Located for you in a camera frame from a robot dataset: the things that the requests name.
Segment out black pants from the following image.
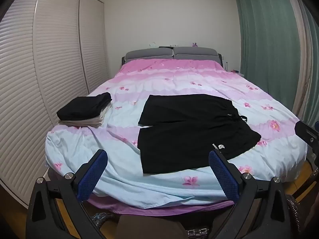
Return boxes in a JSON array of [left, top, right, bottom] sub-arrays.
[[138, 94, 262, 174]]

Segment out purple bed sheet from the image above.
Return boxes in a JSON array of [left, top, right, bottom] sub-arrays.
[[87, 194, 235, 217]]

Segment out white sheer curtain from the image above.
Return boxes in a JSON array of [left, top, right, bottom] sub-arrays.
[[282, 0, 314, 127]]

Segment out folded black garment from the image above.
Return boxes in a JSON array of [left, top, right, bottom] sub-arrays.
[[56, 92, 112, 121]]

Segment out folded beige clothes stack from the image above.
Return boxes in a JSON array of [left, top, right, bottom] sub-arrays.
[[58, 102, 112, 128]]

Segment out grey corrugated hose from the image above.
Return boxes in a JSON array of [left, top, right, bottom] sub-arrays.
[[92, 213, 112, 227], [287, 194, 302, 229]]

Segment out dark bed headboard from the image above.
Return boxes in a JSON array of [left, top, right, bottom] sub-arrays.
[[122, 52, 225, 68]]

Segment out narrow green curtain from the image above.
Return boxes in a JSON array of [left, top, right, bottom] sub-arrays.
[[299, 0, 319, 127]]

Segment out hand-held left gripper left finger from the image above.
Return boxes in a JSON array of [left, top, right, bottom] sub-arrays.
[[26, 149, 108, 239]]

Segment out wide green curtain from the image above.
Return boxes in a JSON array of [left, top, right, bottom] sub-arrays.
[[233, 0, 303, 116]]

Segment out wooden bed frame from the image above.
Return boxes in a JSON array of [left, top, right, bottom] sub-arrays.
[[284, 162, 314, 202]]

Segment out pink floral duvet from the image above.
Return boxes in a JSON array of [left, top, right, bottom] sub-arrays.
[[45, 58, 308, 210]]

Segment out grey headboard cushion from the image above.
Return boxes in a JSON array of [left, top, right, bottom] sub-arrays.
[[173, 46, 218, 60], [125, 49, 174, 61]]

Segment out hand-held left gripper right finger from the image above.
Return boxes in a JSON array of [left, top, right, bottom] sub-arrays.
[[208, 150, 294, 239]]

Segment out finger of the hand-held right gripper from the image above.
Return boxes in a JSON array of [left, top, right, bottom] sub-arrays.
[[294, 120, 319, 155]]

